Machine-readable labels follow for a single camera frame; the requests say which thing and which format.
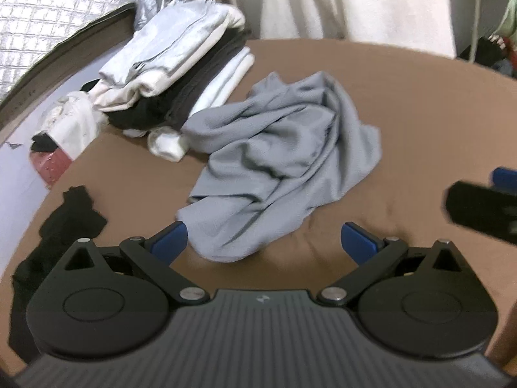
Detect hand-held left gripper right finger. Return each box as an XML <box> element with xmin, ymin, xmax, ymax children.
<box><xmin>317</xmin><ymin>221</ymin><xmax>467</xmax><ymax>307</ymax></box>

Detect cream folded garment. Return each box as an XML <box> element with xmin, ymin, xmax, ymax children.
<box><xmin>92</xmin><ymin>69</ymin><xmax>172</xmax><ymax>114</ymax></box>

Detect red patterned item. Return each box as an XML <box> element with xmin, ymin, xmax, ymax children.
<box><xmin>29</xmin><ymin>147</ymin><xmax>74</xmax><ymax>189</ymax></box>

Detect cream cloth cover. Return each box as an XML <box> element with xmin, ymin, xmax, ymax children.
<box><xmin>242</xmin><ymin>0</ymin><xmax>459</xmax><ymax>55</ymax></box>

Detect small black cloth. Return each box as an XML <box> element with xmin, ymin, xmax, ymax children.
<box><xmin>31</xmin><ymin>131</ymin><xmax>62</xmax><ymax>154</ymax></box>

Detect silver quilted insulation mat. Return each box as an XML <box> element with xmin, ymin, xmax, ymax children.
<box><xmin>0</xmin><ymin>0</ymin><xmax>140</xmax><ymax>103</ymax></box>

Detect white crumpled cloth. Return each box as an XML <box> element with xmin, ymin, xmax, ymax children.
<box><xmin>38</xmin><ymin>90</ymin><xmax>106</xmax><ymax>159</ymax></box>

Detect light grey folded garment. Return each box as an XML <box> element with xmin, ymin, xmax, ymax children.
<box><xmin>99</xmin><ymin>0</ymin><xmax>247</xmax><ymax>90</ymax></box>

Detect white rolled socks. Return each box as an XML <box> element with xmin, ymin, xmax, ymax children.
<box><xmin>146</xmin><ymin>125</ymin><xmax>191</xmax><ymax>163</ymax></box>

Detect long black crumpled cloth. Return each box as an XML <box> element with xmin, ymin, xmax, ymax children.
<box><xmin>8</xmin><ymin>185</ymin><xmax>109</xmax><ymax>356</ymax></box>

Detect grey shirt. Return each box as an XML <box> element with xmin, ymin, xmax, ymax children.
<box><xmin>176</xmin><ymin>70</ymin><xmax>382</xmax><ymax>263</ymax></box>

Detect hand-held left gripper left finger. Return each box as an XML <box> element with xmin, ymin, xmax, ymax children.
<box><xmin>58</xmin><ymin>221</ymin><xmax>210</xmax><ymax>306</ymax></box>

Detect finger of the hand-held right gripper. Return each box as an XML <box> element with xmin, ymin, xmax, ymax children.
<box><xmin>443</xmin><ymin>180</ymin><xmax>517</xmax><ymax>247</ymax></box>
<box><xmin>490</xmin><ymin>167</ymin><xmax>517</xmax><ymax>191</ymax></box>

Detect stack of folded clothes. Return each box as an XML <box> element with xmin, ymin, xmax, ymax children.
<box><xmin>107</xmin><ymin>28</ymin><xmax>253</xmax><ymax>130</ymax></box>

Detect grey hanging cord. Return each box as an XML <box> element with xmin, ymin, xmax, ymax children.
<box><xmin>468</xmin><ymin>0</ymin><xmax>484</xmax><ymax>65</ymax></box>

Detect white folded cloth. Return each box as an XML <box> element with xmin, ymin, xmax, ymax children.
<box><xmin>190</xmin><ymin>46</ymin><xmax>256</xmax><ymax>119</ymax></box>

